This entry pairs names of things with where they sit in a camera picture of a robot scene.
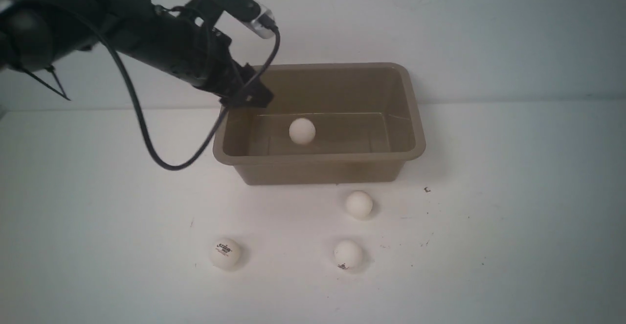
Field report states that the black camera cable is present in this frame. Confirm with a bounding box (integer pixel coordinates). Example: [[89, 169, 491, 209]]
[[86, 6, 282, 171]]

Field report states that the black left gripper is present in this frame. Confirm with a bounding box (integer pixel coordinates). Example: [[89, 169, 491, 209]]
[[122, 6, 274, 108]]

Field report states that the tan plastic storage bin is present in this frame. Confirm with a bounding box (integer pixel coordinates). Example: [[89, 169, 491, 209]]
[[213, 63, 426, 185]]

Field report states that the white ping-pong ball with logo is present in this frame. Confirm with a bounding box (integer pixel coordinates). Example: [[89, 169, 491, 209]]
[[334, 239, 364, 270]]

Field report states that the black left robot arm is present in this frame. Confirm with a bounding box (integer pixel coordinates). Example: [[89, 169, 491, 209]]
[[1, 0, 277, 108]]

